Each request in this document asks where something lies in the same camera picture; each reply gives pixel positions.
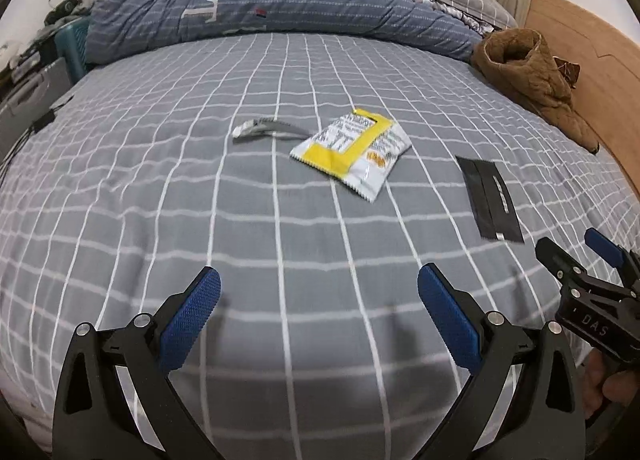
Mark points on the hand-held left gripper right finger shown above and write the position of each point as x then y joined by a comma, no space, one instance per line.
450,320

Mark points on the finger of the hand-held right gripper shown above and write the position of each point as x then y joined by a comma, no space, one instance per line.
560,262
602,244

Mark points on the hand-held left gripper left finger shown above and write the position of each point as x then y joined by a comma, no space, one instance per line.
190,322

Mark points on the black foil packet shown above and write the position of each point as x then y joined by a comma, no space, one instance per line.
492,200

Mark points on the yellow snack packet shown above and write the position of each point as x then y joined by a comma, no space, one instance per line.
345,149

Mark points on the small silver wrapper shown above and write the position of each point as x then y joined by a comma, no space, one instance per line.
255,128

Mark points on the person's right hand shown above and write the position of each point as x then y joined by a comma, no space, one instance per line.
592,385

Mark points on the bed with grey checked sheet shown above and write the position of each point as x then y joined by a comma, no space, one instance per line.
200,215

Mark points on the dark patterned cloth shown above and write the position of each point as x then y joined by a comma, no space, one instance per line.
567,72

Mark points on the brown quilted jacket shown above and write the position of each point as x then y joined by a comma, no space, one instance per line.
530,74

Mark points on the wooden headboard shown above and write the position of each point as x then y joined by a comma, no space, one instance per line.
590,39

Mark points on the dark striped cloth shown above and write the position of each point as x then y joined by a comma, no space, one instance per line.
465,19

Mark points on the grey suitcase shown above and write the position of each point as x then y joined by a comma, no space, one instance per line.
30,89

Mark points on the teal plastic stool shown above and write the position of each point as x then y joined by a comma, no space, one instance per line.
70,49

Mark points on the pile of dark clutter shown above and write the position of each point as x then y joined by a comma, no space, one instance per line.
65,12

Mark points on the blue striped duvet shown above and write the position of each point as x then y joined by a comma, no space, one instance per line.
325,4

